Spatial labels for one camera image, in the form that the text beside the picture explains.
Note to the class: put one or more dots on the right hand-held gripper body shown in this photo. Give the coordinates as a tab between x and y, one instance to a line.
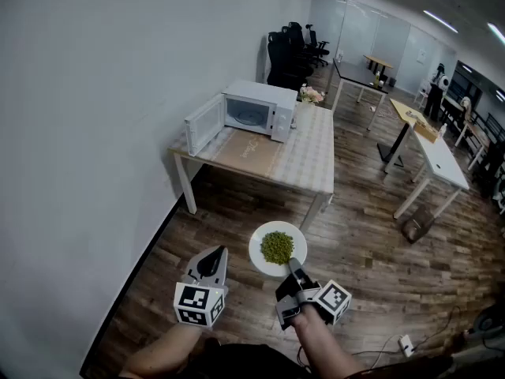
333	298

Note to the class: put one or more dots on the ceiling light strip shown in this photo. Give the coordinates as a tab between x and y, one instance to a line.
496	32
441	21

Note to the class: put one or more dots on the white table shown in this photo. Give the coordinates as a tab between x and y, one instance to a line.
442	160

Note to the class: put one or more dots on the brown bag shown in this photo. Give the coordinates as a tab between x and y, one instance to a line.
418	223

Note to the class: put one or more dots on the person's black clothing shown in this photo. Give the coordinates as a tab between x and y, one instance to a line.
244	363

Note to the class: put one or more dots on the yellow-topped desk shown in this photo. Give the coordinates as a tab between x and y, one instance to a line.
402	111

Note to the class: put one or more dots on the white power strip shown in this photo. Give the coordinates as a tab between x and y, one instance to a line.
405	345

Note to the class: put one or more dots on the white round plate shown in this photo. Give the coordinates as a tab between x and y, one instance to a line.
258	261

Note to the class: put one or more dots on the person's left forearm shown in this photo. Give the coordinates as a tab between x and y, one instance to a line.
169	350

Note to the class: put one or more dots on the pink flower bouquet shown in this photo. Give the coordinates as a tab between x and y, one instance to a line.
311	94

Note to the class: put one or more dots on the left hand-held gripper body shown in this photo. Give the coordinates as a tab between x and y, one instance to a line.
191	296

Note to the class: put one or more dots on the glass microwave turntable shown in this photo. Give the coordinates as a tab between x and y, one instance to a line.
248	117

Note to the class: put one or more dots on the black office chair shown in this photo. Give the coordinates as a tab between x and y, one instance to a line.
315	46
296	38
284	65

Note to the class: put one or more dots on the person's right forearm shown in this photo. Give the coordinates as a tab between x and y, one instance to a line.
319	342

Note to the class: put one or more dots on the wooden box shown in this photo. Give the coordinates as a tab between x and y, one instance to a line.
426	132

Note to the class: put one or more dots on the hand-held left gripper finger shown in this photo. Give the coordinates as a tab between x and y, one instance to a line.
220	271
197	265

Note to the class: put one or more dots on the white microwave oven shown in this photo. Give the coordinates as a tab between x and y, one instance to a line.
252	93

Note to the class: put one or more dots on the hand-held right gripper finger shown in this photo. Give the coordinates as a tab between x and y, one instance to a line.
296	269

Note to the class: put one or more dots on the dark-topped table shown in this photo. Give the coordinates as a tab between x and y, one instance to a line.
355	73

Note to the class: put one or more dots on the white-legged table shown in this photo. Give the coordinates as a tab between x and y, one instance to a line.
189	196

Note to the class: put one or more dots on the grey round base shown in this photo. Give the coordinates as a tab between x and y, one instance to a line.
489	322

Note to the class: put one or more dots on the wooden-topped desk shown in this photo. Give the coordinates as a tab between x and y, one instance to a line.
378	59

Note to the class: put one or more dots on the yellow drink bottle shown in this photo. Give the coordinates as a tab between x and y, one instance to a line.
377	79

